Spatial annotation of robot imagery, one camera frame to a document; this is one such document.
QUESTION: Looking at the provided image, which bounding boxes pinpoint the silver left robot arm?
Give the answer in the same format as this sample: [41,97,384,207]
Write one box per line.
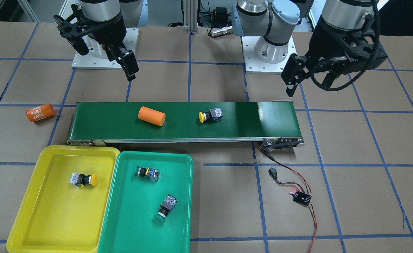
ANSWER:
[231,0,388,97]

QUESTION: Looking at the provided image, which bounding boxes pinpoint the black motor speed module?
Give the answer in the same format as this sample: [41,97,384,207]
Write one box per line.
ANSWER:
[290,191,312,206]

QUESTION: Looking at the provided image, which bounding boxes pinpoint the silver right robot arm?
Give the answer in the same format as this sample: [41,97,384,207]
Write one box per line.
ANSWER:
[53,0,139,82]

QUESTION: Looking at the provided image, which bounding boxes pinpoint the green conveyor belt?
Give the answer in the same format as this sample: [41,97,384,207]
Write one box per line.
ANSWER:
[66,101,304,151]

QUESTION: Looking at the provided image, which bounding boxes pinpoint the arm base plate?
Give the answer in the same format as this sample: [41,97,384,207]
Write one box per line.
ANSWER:
[72,28,139,70]
[241,36,296,74]

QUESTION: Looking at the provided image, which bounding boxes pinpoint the yellow push button switch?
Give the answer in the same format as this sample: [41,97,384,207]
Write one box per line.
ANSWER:
[69,173,99,187]

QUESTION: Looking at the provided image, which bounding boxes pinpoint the red black wire harness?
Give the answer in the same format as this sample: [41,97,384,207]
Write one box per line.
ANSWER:
[252,141,318,253]

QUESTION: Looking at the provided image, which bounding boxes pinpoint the orange cylinder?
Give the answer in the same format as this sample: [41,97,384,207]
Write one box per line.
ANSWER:
[138,106,166,127]
[25,104,56,122]

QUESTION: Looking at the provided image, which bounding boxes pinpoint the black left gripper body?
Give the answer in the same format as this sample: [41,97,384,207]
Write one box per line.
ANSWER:
[306,16,388,91]

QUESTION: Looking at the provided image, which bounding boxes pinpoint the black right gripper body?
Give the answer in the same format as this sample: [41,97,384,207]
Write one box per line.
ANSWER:
[53,4,127,61]

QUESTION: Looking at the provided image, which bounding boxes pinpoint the aluminium frame post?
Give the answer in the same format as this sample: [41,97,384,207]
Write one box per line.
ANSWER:
[182,0,198,34]

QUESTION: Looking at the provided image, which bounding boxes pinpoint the green plastic tray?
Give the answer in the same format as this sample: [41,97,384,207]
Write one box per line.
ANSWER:
[98,151,193,253]

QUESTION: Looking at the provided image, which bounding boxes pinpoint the yellow plastic tray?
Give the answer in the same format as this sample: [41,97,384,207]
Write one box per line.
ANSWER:
[6,145,120,253]

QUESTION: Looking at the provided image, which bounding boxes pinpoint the green push button switch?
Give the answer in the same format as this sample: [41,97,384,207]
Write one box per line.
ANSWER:
[135,166,160,182]

